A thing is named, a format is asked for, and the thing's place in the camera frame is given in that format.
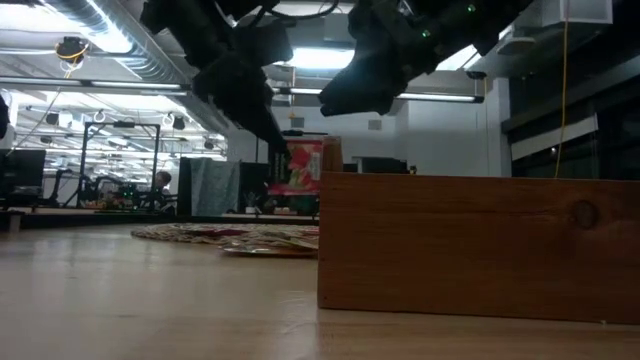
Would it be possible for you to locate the grey cloth screen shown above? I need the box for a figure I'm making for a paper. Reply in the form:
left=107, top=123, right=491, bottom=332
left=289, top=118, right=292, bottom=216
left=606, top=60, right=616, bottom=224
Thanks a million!
left=189, top=157, right=242, bottom=216

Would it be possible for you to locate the bright ceiling light panel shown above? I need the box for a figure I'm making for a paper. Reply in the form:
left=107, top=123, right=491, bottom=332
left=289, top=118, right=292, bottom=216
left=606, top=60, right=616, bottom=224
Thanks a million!
left=287, top=47, right=357, bottom=71

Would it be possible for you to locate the white ceiling box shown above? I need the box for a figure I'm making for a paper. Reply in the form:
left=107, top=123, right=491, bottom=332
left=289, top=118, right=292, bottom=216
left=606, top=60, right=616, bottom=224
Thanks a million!
left=542, top=0, right=614, bottom=26

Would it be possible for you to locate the silver ventilation duct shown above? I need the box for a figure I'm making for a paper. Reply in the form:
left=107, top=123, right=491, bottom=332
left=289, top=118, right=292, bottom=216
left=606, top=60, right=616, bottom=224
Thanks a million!
left=47, top=0, right=234, bottom=134

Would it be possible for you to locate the background workbench with robots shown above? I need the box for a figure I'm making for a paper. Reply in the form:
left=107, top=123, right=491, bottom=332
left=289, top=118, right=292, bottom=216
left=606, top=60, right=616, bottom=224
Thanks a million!
left=47, top=169, right=179, bottom=211

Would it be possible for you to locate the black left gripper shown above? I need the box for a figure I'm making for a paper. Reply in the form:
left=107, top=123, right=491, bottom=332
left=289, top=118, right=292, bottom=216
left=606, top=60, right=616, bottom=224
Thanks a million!
left=191, top=49, right=292, bottom=154

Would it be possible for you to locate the yellow cable reel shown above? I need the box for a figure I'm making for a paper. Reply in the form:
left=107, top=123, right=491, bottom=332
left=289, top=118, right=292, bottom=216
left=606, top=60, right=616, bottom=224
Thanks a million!
left=54, top=35, right=91, bottom=65

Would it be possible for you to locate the black monitor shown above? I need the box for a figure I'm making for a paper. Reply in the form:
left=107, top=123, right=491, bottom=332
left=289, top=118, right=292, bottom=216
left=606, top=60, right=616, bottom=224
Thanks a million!
left=0, top=148, right=47, bottom=209

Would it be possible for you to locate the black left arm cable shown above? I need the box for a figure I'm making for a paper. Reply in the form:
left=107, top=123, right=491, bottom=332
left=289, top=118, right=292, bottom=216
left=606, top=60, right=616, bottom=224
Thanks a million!
left=252, top=0, right=342, bottom=22

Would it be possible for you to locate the wooden tea box with handle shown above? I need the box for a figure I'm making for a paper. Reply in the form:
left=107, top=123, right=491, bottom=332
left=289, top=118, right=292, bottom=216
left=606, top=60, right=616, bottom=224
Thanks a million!
left=317, top=135, right=640, bottom=326

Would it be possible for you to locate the small potted plant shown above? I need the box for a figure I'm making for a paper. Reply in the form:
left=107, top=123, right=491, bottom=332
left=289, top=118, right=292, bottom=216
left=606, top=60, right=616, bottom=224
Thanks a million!
left=243, top=191, right=263, bottom=215

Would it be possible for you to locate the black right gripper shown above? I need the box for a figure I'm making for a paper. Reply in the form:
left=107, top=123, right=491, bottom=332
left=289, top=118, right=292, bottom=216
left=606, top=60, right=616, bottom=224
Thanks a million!
left=318, top=0, right=451, bottom=118

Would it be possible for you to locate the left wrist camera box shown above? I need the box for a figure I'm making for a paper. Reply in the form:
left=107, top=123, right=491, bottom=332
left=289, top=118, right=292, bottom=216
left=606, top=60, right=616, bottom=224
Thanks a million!
left=230, top=19, right=295, bottom=69

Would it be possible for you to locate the pink red tea packet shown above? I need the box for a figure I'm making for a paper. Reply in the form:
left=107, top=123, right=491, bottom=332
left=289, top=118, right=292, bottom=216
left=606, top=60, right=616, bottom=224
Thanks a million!
left=268, top=139, right=324, bottom=197

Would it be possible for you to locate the person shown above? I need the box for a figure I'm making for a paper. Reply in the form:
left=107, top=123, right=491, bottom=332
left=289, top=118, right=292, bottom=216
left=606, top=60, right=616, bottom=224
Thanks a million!
left=149, top=169, right=174, bottom=202

